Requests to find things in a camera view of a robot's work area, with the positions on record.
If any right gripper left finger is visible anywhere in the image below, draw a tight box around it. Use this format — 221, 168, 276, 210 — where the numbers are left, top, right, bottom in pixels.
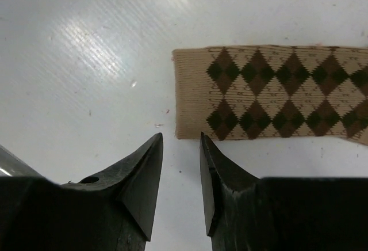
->
1, 133, 163, 250

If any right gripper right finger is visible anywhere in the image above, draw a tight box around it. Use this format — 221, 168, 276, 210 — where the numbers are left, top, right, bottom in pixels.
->
200, 134, 367, 250

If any brown argyle sock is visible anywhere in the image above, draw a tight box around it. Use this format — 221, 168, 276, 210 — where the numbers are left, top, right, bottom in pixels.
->
172, 45, 367, 144

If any aluminium table frame rail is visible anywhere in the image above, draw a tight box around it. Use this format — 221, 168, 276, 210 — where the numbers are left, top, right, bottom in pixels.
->
0, 146, 41, 177

